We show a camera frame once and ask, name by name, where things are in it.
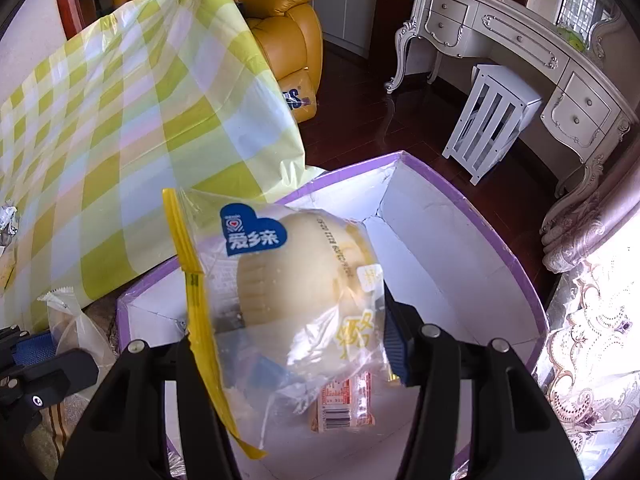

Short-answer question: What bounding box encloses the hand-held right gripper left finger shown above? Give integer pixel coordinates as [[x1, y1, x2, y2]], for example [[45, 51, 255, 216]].
[[55, 332, 236, 480]]

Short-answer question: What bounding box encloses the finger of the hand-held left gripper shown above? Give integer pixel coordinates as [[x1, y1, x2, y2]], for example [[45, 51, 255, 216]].
[[0, 326, 56, 367], [20, 350, 100, 413]]

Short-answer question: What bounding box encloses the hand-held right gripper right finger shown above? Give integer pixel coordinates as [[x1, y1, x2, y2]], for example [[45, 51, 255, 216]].
[[382, 292, 586, 480]]

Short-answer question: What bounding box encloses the clear cracker packet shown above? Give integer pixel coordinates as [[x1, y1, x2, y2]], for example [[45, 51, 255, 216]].
[[37, 287, 118, 401]]

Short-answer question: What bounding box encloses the purple-edged white box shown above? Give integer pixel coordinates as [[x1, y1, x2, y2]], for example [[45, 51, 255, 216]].
[[116, 150, 551, 480]]

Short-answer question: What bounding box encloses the yellow-edged clear bread packet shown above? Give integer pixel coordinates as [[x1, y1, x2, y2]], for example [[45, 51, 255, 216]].
[[162, 187, 406, 461]]

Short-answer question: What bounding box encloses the yellow green checkered tablecloth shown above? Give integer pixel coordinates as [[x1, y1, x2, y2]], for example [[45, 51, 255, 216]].
[[0, 0, 326, 333]]

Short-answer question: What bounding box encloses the white slatted stool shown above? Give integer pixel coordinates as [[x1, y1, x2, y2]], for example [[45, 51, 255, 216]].
[[442, 64, 543, 188]]

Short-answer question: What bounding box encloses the yellow leather armchair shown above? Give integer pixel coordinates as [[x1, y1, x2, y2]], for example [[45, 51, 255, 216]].
[[112, 0, 323, 123]]

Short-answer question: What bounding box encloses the white ornate dressing table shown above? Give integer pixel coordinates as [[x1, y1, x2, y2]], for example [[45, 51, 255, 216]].
[[385, 0, 640, 211]]

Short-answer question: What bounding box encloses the white wardrobe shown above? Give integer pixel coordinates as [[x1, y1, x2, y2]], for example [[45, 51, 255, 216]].
[[320, 0, 381, 58]]

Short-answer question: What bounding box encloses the green toy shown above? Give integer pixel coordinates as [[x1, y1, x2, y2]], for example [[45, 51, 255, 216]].
[[557, 27, 588, 51]]

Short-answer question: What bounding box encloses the pink fabric bed frame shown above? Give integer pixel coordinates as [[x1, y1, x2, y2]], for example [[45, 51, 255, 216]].
[[540, 157, 640, 273]]

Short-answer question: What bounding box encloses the red wooden frame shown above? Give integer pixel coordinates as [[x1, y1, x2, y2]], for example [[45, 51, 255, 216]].
[[52, 0, 96, 41]]

